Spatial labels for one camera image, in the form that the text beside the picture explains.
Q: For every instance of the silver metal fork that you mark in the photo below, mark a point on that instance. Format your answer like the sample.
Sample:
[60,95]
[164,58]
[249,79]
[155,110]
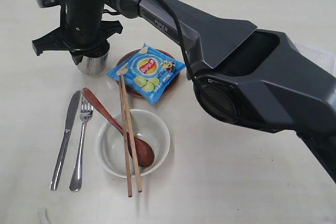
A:
[86,113]

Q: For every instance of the blue chips bag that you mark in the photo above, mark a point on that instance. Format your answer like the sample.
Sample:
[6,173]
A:
[148,72]

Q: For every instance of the red-brown wooden spoon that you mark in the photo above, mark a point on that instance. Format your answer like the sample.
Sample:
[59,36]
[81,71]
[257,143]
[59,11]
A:
[144,151]

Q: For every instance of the dark wooden chopstick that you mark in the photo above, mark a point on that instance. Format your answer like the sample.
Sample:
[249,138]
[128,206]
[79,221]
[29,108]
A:
[125,139]

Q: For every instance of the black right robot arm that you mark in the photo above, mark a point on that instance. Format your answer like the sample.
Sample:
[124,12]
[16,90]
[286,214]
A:
[242,75]

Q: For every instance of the silver table knife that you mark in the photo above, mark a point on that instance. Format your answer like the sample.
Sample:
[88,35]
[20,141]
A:
[70,118]

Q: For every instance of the white floral ceramic bowl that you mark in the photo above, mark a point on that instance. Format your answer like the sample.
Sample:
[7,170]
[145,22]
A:
[146,126]

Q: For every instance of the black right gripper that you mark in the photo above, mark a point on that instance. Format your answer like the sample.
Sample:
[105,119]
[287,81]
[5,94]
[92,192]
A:
[83,31]

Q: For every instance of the light wooden chopstick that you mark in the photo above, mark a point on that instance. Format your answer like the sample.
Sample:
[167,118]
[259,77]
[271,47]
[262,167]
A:
[131,135]

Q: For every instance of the white perforated plastic basket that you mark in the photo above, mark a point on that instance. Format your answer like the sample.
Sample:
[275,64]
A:
[322,58]

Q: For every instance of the shiny steel cup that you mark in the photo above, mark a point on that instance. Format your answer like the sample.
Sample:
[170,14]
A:
[93,62]

